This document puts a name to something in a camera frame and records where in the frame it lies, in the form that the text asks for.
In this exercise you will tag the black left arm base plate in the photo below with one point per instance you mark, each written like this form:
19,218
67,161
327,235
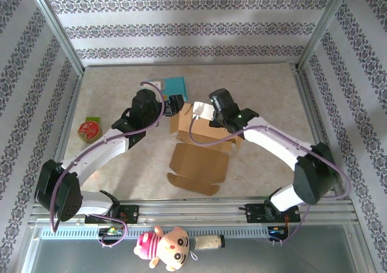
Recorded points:
130,214

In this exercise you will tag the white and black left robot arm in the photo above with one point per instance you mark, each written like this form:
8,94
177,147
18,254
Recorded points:
60,194

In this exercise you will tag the red round tin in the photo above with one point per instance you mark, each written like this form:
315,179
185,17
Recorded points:
89,130

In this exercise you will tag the blue and white paper box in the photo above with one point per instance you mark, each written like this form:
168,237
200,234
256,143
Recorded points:
175,85

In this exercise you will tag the jar with black cap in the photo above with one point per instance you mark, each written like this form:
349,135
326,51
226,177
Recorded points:
207,242

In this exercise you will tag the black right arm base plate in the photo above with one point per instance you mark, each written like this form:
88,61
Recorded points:
255,214

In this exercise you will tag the small green box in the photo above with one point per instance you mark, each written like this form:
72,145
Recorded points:
92,119

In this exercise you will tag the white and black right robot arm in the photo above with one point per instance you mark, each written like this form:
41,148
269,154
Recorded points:
314,176

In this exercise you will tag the brown cardboard box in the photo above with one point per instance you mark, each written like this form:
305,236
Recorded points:
196,164

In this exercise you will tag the plush doll with pink shirt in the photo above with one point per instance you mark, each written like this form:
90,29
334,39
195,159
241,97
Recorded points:
169,248

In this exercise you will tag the aluminium frame post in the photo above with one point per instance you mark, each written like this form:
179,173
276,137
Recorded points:
320,28
54,28

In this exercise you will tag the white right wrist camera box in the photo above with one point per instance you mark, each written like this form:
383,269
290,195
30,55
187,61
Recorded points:
204,111

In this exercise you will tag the aluminium mounting rail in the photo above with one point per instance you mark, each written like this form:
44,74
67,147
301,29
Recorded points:
196,212

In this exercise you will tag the aluminium side rail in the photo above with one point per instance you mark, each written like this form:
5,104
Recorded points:
72,103
309,103

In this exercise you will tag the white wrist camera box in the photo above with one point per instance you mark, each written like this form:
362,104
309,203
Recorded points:
157,85
204,111

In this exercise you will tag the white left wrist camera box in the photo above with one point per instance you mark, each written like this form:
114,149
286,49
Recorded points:
157,85

